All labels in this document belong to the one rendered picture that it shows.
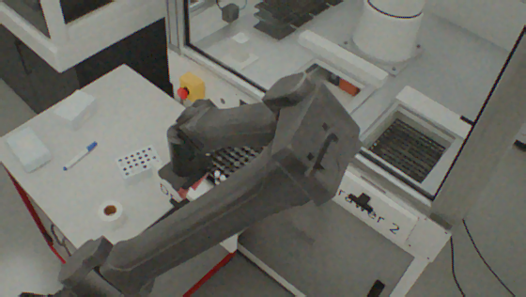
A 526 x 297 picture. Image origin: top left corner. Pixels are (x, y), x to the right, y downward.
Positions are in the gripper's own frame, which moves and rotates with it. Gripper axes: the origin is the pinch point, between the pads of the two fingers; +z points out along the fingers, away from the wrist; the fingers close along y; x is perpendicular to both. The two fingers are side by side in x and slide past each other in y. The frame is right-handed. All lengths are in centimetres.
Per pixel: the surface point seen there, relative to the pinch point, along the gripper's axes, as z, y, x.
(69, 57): 16, 16, 83
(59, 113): 19, 0, 64
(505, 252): 101, 123, -82
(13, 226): 100, -30, 101
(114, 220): 20.0, -11.9, 18.5
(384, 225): 16, 34, -36
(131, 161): 20.5, 4.8, 31.3
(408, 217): 7, 35, -41
